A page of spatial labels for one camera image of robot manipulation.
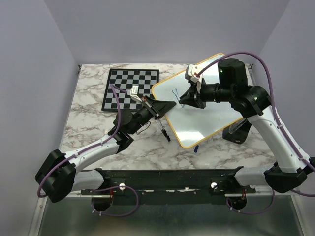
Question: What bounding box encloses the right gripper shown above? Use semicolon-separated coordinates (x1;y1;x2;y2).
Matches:
179;77;233;109

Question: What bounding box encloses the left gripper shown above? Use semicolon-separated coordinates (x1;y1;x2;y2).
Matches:
129;95;176;135

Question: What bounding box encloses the yellow framed whiteboard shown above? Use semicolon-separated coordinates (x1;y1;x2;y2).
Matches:
151;53;251;149

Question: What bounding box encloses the blue marker cap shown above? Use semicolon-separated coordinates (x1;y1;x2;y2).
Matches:
194;145;199;153

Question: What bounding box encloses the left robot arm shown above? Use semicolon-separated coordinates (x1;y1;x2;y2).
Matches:
35;96;176;203

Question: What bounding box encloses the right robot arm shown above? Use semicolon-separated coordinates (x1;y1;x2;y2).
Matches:
179;58;315;193

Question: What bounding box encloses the black white chessboard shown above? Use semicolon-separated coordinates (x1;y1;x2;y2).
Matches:
101;68;159;112

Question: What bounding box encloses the black eraser holder stand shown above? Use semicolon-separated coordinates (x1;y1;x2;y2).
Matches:
222;118;252;144

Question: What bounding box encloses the black wire board easel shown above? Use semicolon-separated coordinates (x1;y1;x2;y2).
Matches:
156;119;171;142

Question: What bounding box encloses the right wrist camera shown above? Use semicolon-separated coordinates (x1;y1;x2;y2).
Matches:
185;64;202;93

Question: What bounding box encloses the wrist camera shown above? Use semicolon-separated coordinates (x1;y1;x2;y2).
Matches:
127;85;143;103
185;64;202;93

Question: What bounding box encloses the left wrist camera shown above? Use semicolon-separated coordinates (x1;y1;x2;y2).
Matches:
127;85;143;103

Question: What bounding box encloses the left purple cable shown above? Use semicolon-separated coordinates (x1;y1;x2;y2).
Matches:
36;84;130;198

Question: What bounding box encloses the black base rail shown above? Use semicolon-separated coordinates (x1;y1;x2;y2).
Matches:
81;168;255;206

